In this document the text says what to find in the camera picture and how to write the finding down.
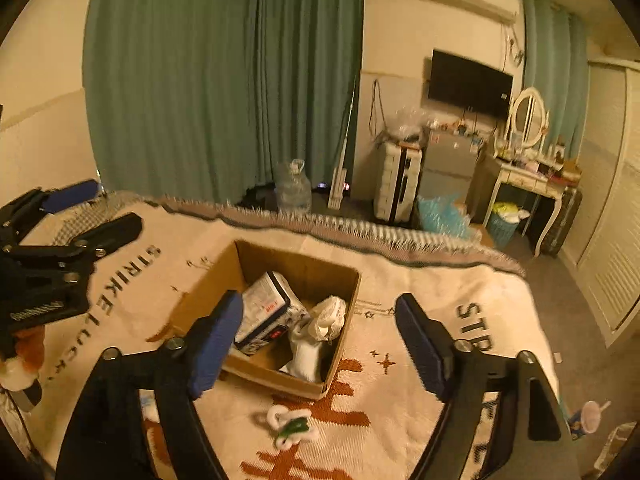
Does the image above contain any blue plastic bag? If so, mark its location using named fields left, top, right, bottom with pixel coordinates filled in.
left=415, top=192, right=473, bottom=236

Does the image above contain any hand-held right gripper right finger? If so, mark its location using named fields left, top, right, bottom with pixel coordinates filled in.
left=395, top=293, right=581, bottom=480

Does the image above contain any clear large water bottle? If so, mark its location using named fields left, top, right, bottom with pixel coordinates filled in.
left=276, top=158, right=312, bottom=215

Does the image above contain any black wall television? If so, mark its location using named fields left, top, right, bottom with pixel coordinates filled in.
left=427, top=49, right=515, bottom=122

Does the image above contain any white vanity table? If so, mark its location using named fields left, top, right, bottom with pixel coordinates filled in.
left=482, top=150, right=568, bottom=258

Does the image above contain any black bag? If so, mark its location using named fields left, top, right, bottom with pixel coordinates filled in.
left=235, top=185, right=278, bottom=211

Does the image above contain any cream printed blanket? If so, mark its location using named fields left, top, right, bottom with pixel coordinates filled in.
left=0, top=192, right=563, bottom=480

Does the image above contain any white sock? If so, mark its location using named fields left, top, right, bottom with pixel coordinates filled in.
left=279, top=322, right=333, bottom=383

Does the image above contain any white oval vanity mirror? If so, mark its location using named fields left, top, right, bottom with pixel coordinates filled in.
left=506, top=86, right=550, bottom=153

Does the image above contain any grey mini fridge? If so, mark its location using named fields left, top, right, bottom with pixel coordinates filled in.
left=419, top=127, right=486, bottom=201

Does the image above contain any clear plastic bag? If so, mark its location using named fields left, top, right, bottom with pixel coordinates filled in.
left=385, top=107, right=431, bottom=141

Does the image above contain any white mop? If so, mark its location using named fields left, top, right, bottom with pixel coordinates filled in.
left=327, top=75, right=360, bottom=208

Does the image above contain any light green curtain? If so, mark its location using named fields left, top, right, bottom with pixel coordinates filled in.
left=520, top=0, right=590, bottom=161

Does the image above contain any white suitcase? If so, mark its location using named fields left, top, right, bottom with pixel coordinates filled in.
left=372, top=140, right=426, bottom=223

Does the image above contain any dark green curtain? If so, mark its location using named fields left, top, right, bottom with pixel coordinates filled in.
left=82, top=0, right=365, bottom=206

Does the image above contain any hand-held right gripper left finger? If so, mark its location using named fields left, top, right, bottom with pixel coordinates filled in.
left=55, top=289, right=245, bottom=480

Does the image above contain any dark brown suitcase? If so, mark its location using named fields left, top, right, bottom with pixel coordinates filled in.
left=542, top=187, right=583, bottom=256

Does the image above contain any white lace cloth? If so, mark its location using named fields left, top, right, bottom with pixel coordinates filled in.
left=307, top=296, right=348, bottom=343

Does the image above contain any teal laundry basket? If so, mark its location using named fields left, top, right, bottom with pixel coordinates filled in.
left=487, top=202, right=531, bottom=248

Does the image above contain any white green small toy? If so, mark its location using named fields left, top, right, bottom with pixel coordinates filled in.
left=265, top=405, right=321, bottom=452

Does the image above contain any white tissue packet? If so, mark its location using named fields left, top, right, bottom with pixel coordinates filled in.
left=234, top=271, right=308, bottom=357

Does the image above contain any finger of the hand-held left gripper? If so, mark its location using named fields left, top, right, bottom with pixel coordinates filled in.
left=0, top=212, right=144, bottom=281
left=0, top=179, right=101, bottom=241

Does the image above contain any orange plush toy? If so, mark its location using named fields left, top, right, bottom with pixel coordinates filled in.
left=0, top=327, right=46, bottom=391

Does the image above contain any brown cardboard box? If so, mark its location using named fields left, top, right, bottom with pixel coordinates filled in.
left=170, top=239, right=362, bottom=401

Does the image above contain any grey checked cloth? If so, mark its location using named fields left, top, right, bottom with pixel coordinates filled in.
left=55, top=200, right=121, bottom=241

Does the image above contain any plastic cup with straw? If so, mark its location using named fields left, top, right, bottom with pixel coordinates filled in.
left=567, top=400, right=612, bottom=441

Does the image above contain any white louvered wardrobe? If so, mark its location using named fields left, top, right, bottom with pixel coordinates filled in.
left=560, top=60, right=640, bottom=348

